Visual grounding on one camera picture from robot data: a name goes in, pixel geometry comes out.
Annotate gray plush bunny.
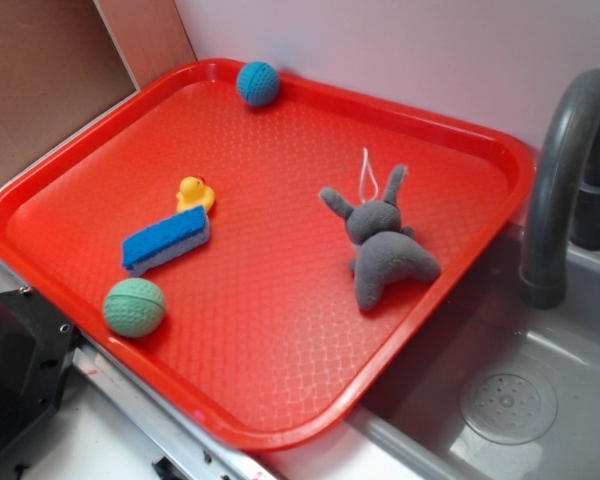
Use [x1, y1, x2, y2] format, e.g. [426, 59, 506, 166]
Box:
[319, 148, 442, 311]

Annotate red plastic tray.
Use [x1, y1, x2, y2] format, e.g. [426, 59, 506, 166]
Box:
[0, 59, 534, 451]

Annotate yellow rubber duck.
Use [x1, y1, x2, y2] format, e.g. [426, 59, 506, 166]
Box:
[176, 176, 216, 213]

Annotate blue sponge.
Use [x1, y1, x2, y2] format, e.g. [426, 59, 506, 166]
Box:
[122, 206, 211, 277]

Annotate blue dimpled ball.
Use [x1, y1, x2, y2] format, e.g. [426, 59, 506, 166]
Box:
[236, 62, 281, 107]

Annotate green dimpled ball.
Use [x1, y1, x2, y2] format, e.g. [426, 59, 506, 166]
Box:
[103, 278, 166, 338]

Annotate gray toy sink basin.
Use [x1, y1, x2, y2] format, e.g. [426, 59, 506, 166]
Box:
[350, 227, 600, 479]

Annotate gray toy faucet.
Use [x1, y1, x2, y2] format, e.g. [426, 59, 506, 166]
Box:
[519, 69, 600, 309]

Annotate brown cardboard panel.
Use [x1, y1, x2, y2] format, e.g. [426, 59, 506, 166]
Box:
[0, 1, 195, 188]

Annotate black metal bracket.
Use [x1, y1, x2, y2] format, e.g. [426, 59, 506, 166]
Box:
[0, 290, 75, 443]

